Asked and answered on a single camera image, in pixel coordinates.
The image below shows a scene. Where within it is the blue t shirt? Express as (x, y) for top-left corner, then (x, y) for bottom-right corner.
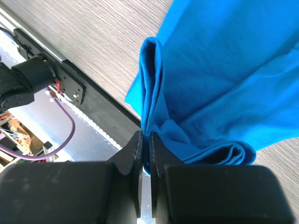
(125, 0), (299, 165)

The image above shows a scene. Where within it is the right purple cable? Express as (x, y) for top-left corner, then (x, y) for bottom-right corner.
(0, 98), (76, 161)

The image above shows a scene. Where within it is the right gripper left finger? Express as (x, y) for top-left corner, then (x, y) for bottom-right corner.
(0, 131), (143, 224)

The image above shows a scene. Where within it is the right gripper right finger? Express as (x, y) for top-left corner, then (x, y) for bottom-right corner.
(149, 133), (295, 224)

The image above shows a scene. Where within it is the white slotted cable duct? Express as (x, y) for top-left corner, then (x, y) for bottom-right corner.
(49, 85), (122, 151)

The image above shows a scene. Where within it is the aluminium rail frame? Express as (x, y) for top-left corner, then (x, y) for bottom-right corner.
(0, 0), (67, 62)

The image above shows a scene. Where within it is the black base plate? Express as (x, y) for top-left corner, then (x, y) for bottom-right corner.
(14, 30), (140, 146)

